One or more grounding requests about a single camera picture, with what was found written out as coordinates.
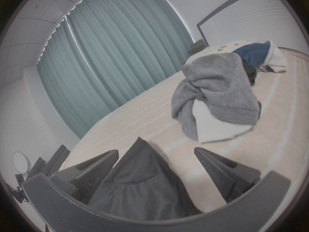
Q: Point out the round white mirror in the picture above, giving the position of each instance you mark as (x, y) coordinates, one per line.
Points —
(20, 162)

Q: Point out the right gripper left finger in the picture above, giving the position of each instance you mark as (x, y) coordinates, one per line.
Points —
(91, 170)

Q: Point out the pile of clothes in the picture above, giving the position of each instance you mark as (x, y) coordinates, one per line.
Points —
(217, 93)

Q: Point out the bed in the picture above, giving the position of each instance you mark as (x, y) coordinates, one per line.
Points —
(144, 110)

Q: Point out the grey bedside table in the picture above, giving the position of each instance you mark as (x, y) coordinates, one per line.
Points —
(196, 47)

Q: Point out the white printed pillow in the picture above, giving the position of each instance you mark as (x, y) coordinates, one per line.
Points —
(212, 49)

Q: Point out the blue-green curtain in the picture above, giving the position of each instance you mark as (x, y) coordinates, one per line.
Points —
(72, 81)
(135, 45)

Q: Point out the black T-shirt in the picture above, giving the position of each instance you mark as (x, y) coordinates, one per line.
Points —
(144, 190)

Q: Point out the black chest of drawers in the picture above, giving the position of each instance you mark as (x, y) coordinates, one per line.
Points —
(53, 159)

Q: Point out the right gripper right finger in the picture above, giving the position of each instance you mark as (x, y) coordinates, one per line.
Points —
(224, 175)

